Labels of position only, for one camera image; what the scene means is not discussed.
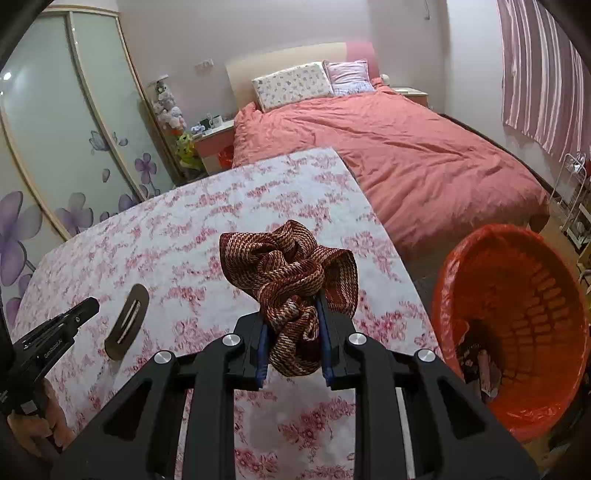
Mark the brown plaid scrunchie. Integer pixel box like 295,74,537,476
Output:
219,220,359,377

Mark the brown hair clip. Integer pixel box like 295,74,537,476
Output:
104,284,149,361

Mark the orange plastic trash basket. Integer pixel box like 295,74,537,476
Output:
431,224,590,442

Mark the person left hand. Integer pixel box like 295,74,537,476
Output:
8,379,75,460

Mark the pink floral tablecloth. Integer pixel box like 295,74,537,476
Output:
11,147,445,480

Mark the bed with coral duvet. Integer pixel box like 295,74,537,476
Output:
232,85,549,263

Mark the pink bedside table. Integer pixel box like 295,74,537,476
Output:
192,120,235,175

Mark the floral sliding wardrobe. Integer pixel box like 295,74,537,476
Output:
1,5,177,322

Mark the stuffed toy stack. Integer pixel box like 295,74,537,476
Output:
150,75,205,179

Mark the far bedside table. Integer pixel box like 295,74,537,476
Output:
392,87,430,108

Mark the white floral pillow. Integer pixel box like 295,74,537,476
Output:
252,62,334,112

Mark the pink striped pillow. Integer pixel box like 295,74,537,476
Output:
322,59,375,96

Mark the cream pink headboard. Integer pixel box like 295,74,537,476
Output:
224,41,382,110

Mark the cluttered shelf rack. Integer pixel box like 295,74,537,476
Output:
551,151,590,253

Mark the pink striped curtain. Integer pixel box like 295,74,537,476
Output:
497,0,590,160

